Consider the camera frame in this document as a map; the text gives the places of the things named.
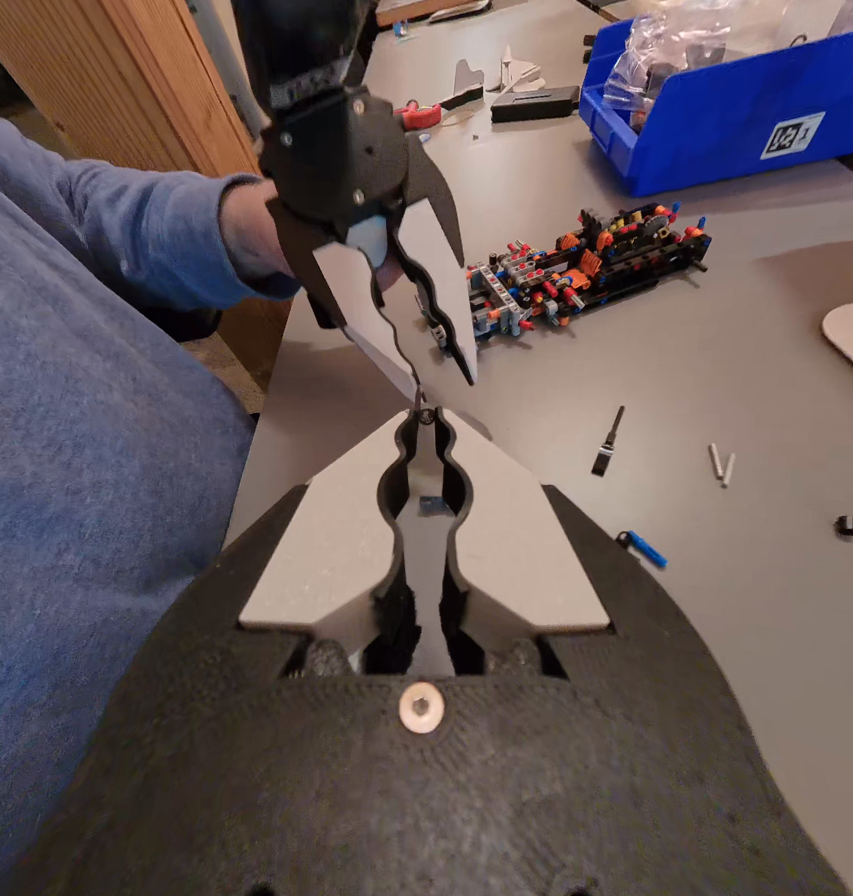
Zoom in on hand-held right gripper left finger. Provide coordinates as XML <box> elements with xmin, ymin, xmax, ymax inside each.
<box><xmin>239</xmin><ymin>409</ymin><xmax>418</xmax><ymax>676</ymax></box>

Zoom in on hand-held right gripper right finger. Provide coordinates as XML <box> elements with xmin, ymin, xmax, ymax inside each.
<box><xmin>426</xmin><ymin>408</ymin><xmax>614</xmax><ymax>676</ymax></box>

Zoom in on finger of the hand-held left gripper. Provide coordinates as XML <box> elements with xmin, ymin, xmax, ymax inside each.
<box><xmin>311</xmin><ymin>241</ymin><xmax>426</xmax><ymax>407</ymax></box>
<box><xmin>391</xmin><ymin>202</ymin><xmax>481</xmax><ymax>387</ymax></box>

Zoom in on black lego axle with connector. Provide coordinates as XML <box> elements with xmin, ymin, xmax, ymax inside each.
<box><xmin>592</xmin><ymin>406</ymin><xmax>627</xmax><ymax>478</ymax></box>

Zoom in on partly built lego model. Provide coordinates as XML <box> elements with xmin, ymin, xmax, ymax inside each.
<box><xmin>418</xmin><ymin>203</ymin><xmax>713</xmax><ymax>351</ymax></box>

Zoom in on person's left hand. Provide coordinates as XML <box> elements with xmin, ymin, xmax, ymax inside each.
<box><xmin>218</xmin><ymin>178</ymin><xmax>408</xmax><ymax>294</ymax></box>

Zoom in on black connector with blue pin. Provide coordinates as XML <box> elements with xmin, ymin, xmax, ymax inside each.
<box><xmin>615</xmin><ymin>530</ymin><xmax>669</xmax><ymax>569</ymax></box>

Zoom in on black power adapter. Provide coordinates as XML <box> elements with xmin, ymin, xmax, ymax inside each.
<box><xmin>491</xmin><ymin>85</ymin><xmax>581</xmax><ymax>125</ymax></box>

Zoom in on white folded paper pieces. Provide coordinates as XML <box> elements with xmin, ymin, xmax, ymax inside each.
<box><xmin>486</xmin><ymin>45</ymin><xmax>546</xmax><ymax>95</ymax></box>

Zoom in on wooden cabinet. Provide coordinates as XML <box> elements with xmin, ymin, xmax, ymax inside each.
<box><xmin>0</xmin><ymin>0</ymin><xmax>290</xmax><ymax>393</ymax></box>

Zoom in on blue bin with white tag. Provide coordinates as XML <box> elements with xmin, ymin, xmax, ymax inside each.
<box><xmin>579</xmin><ymin>17</ymin><xmax>853</xmax><ymax>198</ymax></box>

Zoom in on clear plastic parts bags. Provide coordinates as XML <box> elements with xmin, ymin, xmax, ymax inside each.
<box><xmin>603</xmin><ymin>0</ymin><xmax>853</xmax><ymax>134</ymax></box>

